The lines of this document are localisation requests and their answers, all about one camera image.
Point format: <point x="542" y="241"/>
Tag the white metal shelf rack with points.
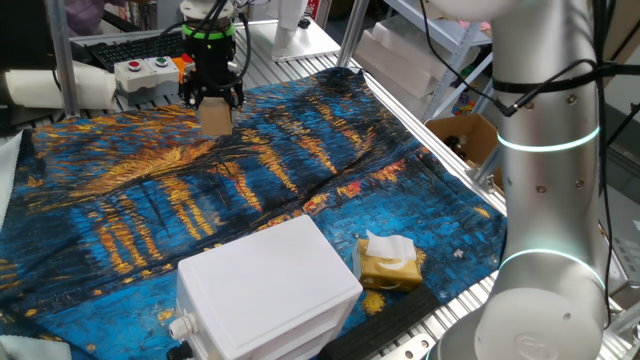
<point x="440" y="35"/>

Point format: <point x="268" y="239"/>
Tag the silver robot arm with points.
<point x="550" y="200"/>

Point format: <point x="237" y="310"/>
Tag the black keyboard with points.
<point x="135" y="50"/>

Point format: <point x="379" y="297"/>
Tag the black computer monitor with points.
<point x="25" y="35"/>

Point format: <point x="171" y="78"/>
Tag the black foam strip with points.
<point x="380" y="320"/>

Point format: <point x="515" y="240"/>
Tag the white foam block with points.
<point x="425" y="50"/>
<point x="390" y="70"/>

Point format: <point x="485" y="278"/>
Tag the gold tissue pack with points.
<point x="387" y="272"/>

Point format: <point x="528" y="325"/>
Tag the dark bottle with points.
<point x="456" y="146"/>

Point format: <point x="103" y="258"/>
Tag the white paper roll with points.
<point x="95" y="87"/>

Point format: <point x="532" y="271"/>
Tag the aluminium frame post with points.
<point x="62" y="60"/>
<point x="352" y="35"/>
<point x="487" y="167"/>

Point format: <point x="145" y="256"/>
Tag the small wooden block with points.
<point x="216" y="117"/>

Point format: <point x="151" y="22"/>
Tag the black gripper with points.
<point x="212" y="60"/>

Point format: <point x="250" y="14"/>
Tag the pink paper sheet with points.
<point x="472" y="25"/>

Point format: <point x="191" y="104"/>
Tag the purple garment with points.
<point x="85" y="17"/>

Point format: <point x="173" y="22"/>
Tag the white plastic drawer box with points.
<point x="265" y="285"/>

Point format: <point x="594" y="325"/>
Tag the open cardboard box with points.
<point x="470" y="132"/>

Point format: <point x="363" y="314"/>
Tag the grey two-button box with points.
<point x="145" y="80"/>

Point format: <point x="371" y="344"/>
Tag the aluminium frame rail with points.
<point x="440" y="147"/>

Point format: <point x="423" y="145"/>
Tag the colourful toy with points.
<point x="464" y="107"/>

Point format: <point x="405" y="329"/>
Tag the orange emergency stop box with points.
<point x="180" y="67"/>

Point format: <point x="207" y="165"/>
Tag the blue starry painting tablecloth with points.
<point x="175" y="175"/>

